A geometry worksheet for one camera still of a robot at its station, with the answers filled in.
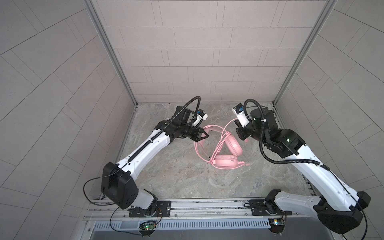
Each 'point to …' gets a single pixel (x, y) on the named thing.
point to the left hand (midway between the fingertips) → (211, 134)
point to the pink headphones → (227, 150)
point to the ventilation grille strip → (156, 225)
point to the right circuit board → (277, 225)
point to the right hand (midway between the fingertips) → (234, 121)
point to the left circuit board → (147, 226)
